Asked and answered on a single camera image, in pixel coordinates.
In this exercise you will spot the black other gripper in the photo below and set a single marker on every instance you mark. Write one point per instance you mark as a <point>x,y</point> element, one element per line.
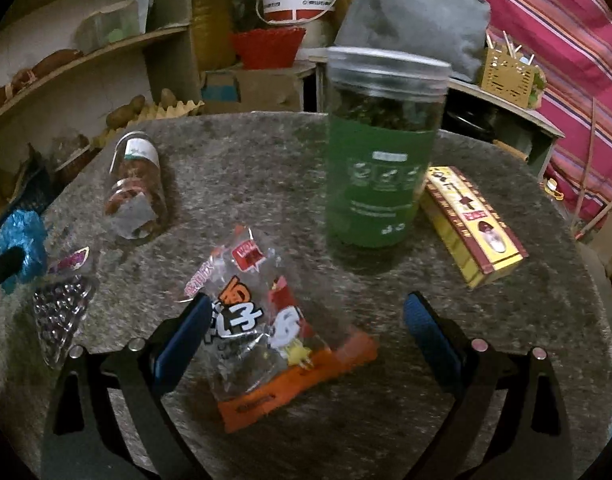
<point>11,263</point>

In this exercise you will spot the grey wooden cabinet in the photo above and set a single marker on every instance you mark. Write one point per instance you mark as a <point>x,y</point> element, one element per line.
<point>486,115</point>

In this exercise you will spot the large cooking oil bottle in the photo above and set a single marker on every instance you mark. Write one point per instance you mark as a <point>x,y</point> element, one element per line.
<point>211,27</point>

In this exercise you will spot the green-labelled clear jar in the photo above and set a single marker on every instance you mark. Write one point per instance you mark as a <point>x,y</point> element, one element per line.
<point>373,211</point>

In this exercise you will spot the wooden curved shelf unit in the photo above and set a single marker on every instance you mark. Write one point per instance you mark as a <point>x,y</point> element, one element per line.
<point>66,64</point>

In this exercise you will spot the small clear spice bottle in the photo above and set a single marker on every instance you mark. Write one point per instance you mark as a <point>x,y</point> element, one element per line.
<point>135,206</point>

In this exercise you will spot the blue plastic bag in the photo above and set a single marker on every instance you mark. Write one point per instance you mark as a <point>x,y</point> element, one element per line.
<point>24,229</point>

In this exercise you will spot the striped red curtain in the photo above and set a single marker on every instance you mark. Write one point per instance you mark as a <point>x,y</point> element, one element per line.
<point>571,42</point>

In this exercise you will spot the white plastic bucket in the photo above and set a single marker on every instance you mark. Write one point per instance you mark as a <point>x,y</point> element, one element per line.
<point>315,16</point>

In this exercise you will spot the grey fabric cover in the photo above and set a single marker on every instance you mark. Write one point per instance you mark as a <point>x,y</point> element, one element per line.
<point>452,31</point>

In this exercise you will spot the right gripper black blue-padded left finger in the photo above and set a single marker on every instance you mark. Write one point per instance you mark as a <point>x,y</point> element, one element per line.
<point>82,437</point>

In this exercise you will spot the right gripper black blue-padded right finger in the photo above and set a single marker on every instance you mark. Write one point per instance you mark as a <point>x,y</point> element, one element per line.
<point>532,437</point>

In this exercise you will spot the yellow-labelled oil bottle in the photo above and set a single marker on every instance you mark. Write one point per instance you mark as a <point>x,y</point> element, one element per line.
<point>550,187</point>

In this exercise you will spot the orange cartoon snack bag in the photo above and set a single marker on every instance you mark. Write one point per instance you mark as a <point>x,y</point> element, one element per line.
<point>273,334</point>

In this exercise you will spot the clear bubble blister tray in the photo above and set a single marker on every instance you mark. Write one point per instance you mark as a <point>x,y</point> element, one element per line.
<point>59,304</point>

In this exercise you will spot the red plastic basket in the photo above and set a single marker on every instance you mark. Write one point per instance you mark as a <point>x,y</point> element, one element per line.
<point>268,49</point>

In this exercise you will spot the yellow red cardboard box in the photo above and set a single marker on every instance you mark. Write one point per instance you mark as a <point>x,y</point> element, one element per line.
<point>483,246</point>

